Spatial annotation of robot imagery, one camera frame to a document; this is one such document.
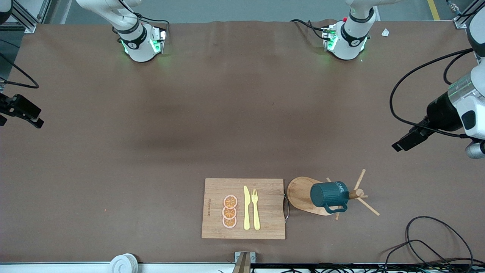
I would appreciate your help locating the teal cup with yellow inside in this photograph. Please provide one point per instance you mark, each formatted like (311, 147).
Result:
(326, 193)

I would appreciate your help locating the metal bracket post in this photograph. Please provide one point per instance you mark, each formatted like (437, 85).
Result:
(244, 261)

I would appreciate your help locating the white paper scrap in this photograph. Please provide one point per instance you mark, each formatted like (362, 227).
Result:
(385, 32)

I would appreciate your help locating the yellow plastic knife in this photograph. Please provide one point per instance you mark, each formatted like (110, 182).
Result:
(246, 212)

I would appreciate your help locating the aluminium frame profile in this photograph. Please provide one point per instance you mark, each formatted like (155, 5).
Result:
(26, 21)
(464, 17)

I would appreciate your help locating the brown table cover sheet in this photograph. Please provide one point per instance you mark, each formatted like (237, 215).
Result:
(151, 151)

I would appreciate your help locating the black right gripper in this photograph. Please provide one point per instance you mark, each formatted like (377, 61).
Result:
(11, 105)

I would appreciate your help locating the orange slice toy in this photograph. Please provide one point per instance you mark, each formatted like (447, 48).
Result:
(230, 201)

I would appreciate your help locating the wooden mug rack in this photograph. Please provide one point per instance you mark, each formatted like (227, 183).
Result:
(299, 193)

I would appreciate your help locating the bamboo cutting board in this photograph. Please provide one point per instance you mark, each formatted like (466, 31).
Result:
(269, 227)

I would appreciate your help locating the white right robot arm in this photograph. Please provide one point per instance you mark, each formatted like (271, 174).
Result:
(136, 41)

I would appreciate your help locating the yellow plastic fork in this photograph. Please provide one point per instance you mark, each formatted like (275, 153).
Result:
(256, 216)

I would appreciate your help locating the white tape roll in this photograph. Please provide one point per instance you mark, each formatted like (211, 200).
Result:
(123, 263)

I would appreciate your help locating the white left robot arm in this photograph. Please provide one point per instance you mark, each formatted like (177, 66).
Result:
(352, 38)

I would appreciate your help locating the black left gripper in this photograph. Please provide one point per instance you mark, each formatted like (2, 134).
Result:
(441, 112)

